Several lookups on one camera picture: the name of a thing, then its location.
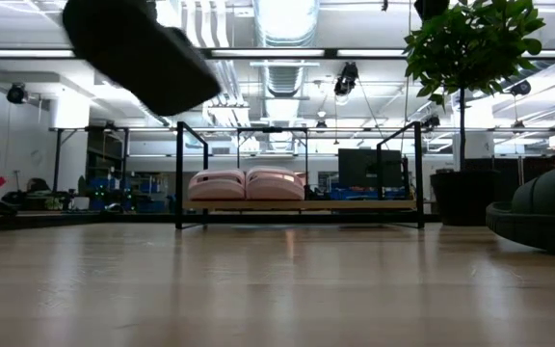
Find black slide sandal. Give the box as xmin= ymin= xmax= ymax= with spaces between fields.
xmin=485 ymin=153 xmax=555 ymax=260
xmin=62 ymin=0 xmax=223 ymax=117

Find pink slide sandal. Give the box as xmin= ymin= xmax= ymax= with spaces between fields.
xmin=188 ymin=168 xmax=247 ymax=201
xmin=245 ymin=165 xmax=306 ymax=201

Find black overhead beam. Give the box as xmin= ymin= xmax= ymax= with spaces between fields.
xmin=0 ymin=46 xmax=555 ymax=61

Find black ceiling spotlight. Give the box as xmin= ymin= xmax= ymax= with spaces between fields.
xmin=509 ymin=79 xmax=533 ymax=96
xmin=6 ymin=82 xmax=29 ymax=105

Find black monitor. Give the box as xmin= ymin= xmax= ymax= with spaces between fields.
xmin=337 ymin=147 xmax=404 ymax=190

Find black partition panels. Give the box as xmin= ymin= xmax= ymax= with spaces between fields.
xmin=493 ymin=156 xmax=555 ymax=190

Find green potted plant black pot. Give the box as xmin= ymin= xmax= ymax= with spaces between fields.
xmin=401 ymin=0 xmax=547 ymax=227

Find blue crates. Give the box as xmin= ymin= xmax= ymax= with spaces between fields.
xmin=328 ymin=186 xmax=381 ymax=201

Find black metal rack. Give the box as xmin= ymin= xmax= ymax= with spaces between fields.
xmin=53 ymin=125 xmax=130 ymax=195

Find black hanging camera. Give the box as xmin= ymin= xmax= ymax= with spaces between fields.
xmin=333 ymin=61 xmax=359 ymax=96

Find silver ventilation duct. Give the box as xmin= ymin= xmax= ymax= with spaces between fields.
xmin=252 ymin=0 xmax=321 ymax=97

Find wooden shelf black metal frame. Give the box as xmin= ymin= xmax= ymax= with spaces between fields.
xmin=174 ymin=120 xmax=426 ymax=230

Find black table frame rails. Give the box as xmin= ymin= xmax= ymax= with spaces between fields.
xmin=0 ymin=211 xmax=442 ymax=234

